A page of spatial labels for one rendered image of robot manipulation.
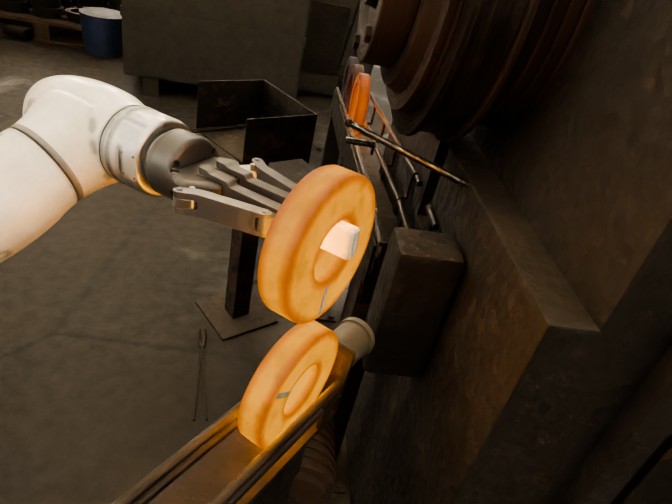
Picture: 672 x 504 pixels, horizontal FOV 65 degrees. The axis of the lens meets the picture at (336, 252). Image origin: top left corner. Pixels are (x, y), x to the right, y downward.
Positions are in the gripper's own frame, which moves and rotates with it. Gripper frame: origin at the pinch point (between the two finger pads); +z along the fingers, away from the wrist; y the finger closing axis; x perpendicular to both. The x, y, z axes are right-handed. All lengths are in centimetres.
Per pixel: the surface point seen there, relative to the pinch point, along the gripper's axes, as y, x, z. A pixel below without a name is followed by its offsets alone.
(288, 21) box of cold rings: -225, -27, -170
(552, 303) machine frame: -14.1, -5.6, 20.8
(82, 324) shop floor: -33, -87, -94
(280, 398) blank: 4.7, -18.4, 0.7
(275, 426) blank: 4.5, -23.2, 0.5
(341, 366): -7.7, -22.6, 1.4
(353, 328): -14.7, -22.3, -1.0
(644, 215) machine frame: -15.6, 6.0, 24.7
